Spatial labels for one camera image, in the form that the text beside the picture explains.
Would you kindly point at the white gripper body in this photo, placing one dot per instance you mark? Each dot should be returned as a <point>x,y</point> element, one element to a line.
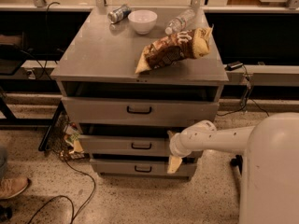
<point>176,145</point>

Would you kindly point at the grey drawer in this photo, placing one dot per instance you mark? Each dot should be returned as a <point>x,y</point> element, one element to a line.
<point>150,168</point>
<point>131,146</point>
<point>138,112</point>

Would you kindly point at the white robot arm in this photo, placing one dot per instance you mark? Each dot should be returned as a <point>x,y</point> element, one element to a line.
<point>270,169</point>

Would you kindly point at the grey drawer cabinet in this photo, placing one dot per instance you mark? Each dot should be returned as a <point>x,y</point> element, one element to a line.
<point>101,63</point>

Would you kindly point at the black metal stand leg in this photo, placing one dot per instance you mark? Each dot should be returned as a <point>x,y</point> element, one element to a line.
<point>237,161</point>

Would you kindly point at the brown yellow chip bag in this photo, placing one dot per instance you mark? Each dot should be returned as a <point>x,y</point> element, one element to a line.
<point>191,44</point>

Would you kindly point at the black power adapter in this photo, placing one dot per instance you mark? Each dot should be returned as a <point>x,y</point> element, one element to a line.
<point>233,66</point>

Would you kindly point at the snack packages in basket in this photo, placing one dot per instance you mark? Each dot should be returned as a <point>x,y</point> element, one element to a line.
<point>71,148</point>

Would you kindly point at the clear plastic water bottle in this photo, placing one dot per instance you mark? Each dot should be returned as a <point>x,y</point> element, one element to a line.
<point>180,22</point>

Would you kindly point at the white bowl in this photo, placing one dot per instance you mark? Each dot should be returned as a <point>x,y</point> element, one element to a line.
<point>142,21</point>

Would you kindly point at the silver soda can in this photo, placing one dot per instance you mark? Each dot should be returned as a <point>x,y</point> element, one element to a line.
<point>119,14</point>

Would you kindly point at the tan shoe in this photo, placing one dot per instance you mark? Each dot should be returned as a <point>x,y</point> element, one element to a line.
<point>12,187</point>

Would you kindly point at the black wire basket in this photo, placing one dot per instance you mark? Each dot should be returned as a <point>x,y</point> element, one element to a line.
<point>53,139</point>

